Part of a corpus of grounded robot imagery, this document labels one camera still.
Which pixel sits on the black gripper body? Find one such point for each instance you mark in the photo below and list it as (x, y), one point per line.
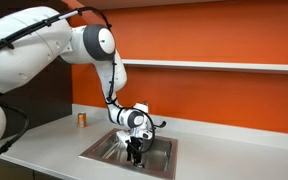
(134, 143)

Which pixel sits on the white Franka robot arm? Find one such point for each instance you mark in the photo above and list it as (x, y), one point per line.
(24, 50)

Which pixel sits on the stainless steel sink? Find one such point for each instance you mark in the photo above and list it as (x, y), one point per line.
(97, 151)

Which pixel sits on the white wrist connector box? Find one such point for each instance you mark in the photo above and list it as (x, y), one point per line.
(145, 134)

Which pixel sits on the dark base cabinet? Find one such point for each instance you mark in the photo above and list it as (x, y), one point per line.
(14, 171)

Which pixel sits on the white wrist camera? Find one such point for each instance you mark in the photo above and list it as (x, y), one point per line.
(122, 136)

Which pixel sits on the white wall shelf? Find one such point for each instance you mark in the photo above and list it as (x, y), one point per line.
(217, 65)

